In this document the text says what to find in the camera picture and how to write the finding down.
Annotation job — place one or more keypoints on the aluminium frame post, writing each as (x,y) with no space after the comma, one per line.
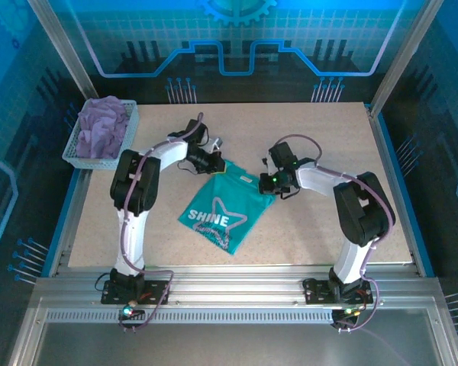
(68,57)
(404,57)

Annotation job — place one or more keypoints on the left blue table edge trim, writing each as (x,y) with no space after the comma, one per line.
(61,228)

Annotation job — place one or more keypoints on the small LED circuit board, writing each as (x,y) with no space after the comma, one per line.
(129,312)
(347,312)

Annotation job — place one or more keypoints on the long aluminium base rail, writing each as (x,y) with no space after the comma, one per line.
(233,286)

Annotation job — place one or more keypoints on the aluminium table side rail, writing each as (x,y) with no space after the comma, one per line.
(71,228)
(384,152)

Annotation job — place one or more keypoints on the crumpled purple t-shirt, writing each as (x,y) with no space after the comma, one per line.
(99,129)

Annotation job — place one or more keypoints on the grey metal base panel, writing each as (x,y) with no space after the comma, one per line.
(233,347)

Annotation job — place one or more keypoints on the right aluminium frame post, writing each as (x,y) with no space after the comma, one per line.
(404,57)

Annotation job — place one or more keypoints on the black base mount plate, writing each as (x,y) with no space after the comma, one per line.
(156,295)
(317,293)

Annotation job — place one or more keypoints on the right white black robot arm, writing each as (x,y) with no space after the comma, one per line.
(362,209)

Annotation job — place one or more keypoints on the right blue table edge trim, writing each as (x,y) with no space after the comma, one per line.
(417,228)

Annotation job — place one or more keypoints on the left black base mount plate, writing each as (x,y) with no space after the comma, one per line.
(156,295)

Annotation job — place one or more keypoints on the teal printed t-shirt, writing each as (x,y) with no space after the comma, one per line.
(221,213)

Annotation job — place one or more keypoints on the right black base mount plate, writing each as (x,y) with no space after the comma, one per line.
(317,293)

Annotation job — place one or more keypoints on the blue table edge trim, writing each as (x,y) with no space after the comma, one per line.
(417,228)
(61,228)

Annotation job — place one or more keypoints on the left aluminium table side rail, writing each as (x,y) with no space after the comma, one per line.
(71,228)

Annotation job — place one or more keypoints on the light blue plastic basket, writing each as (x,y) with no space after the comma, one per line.
(99,164)

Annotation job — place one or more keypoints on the left aluminium frame post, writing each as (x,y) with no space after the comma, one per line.
(68,57)

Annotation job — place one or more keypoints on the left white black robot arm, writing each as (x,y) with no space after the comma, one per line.
(133,183)

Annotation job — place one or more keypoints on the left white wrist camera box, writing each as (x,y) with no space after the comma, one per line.
(215,145)

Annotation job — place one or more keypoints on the right aluminium table side rail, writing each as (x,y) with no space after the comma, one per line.
(384,152)

